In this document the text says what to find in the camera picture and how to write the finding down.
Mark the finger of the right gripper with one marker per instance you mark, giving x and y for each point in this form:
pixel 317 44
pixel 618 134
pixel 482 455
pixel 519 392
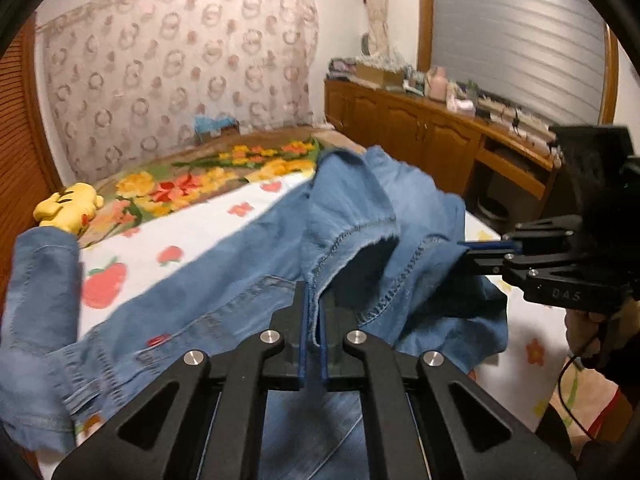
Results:
pixel 492 245
pixel 482 265

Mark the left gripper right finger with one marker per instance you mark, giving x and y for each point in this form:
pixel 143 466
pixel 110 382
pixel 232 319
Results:
pixel 423 418

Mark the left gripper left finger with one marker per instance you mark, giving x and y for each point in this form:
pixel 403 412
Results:
pixel 203 417

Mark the blue denim jeans with patch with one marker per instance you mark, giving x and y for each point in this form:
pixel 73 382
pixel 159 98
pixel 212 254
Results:
pixel 311 433

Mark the person's right hand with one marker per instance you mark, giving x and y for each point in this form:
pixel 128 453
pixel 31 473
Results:
pixel 588 334

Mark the wooden sideboard cabinet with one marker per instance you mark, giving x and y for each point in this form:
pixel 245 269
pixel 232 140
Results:
pixel 461 154

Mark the pink bottle on cabinet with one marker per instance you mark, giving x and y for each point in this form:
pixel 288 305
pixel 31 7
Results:
pixel 437 84

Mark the folded light blue jeans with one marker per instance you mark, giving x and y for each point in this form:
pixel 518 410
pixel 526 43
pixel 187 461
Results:
pixel 42 300

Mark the cardboard box on cabinet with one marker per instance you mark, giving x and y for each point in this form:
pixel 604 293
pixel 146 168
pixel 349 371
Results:
pixel 380 77

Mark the white fruit print bed sheet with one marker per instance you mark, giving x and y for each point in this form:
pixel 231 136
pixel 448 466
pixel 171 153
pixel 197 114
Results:
pixel 200 229

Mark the grey window roller shutter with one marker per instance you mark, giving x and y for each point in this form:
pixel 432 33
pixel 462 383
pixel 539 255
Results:
pixel 547 55

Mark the yellow plush toy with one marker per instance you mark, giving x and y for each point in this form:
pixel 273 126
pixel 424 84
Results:
pixel 70 210

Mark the floral orange yellow blanket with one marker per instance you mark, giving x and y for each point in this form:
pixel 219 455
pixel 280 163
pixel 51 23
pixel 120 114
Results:
pixel 135 196

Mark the cardboard box with blue cloth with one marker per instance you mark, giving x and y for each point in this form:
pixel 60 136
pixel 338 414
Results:
pixel 206 128

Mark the pink circle pattern curtain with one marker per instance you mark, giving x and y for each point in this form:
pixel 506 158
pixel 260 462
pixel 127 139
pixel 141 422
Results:
pixel 127 80

